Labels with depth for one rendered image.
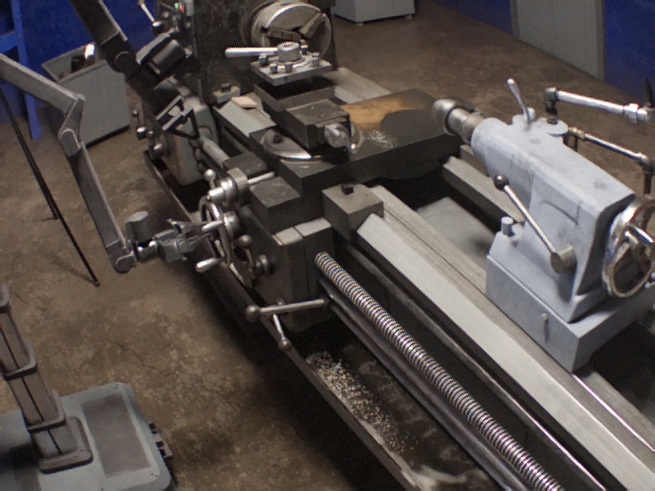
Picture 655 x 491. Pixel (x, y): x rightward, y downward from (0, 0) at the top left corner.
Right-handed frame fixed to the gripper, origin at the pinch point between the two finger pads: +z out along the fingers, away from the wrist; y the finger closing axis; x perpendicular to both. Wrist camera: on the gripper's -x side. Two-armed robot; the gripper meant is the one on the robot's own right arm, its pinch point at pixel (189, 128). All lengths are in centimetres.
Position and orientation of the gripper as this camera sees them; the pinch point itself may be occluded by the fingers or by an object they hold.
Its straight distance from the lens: 154.1
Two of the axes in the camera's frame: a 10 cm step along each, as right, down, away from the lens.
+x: -7.4, 6.7, 0.3
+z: 5.4, 5.6, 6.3
